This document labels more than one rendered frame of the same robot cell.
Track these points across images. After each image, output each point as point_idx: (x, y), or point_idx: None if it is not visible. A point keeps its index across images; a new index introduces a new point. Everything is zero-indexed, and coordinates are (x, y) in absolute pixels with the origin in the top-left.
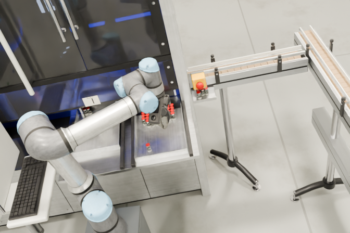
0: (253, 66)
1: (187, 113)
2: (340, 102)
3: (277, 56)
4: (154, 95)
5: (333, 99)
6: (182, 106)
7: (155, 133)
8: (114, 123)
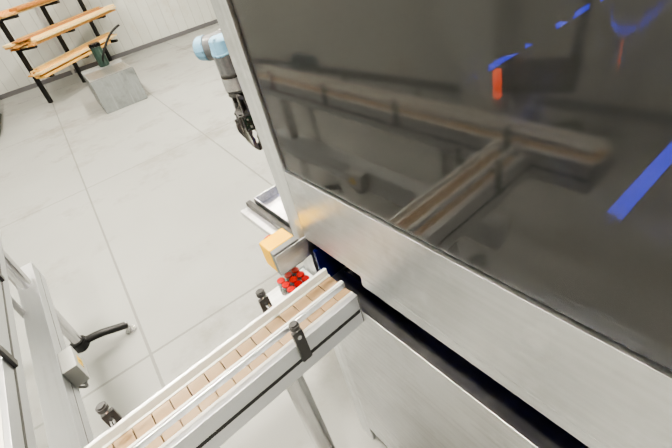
0: (189, 388)
1: None
2: (2, 364)
3: (107, 403)
4: (194, 45)
5: (16, 394)
6: None
7: None
8: None
